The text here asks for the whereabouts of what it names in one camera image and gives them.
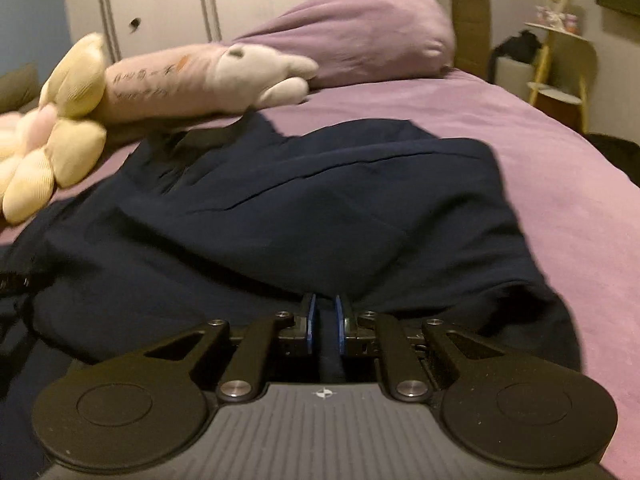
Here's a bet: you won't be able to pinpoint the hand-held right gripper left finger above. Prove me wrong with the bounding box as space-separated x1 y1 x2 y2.
142 294 318 405

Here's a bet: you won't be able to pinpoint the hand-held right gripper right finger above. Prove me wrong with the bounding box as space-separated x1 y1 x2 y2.
334 294 507 404

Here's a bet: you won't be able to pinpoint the dark navy garment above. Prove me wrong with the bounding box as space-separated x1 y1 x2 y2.
0 110 583 480

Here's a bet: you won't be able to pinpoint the purple pillow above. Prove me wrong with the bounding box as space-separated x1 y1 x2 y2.
232 0 457 90

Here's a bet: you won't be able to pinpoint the cream flower plush toy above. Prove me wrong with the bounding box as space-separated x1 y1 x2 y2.
0 32 108 226

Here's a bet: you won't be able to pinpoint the black bedside object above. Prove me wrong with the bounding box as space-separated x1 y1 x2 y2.
584 131 640 187

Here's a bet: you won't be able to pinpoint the black bag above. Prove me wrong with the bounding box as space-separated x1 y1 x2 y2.
487 30 543 83

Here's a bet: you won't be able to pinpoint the white wardrobe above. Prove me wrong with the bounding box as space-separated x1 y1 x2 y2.
62 0 403 63

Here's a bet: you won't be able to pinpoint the yellow wooden corner shelf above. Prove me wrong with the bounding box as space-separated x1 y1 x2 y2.
522 21 598 131

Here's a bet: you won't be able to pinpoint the brown wooden headboard panel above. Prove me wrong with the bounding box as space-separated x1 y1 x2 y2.
447 0 496 83

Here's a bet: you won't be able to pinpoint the olive green cushion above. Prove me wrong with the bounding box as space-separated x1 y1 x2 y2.
0 62 42 116

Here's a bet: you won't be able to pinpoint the small pink figurines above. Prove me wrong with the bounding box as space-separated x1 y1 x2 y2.
534 5 582 32

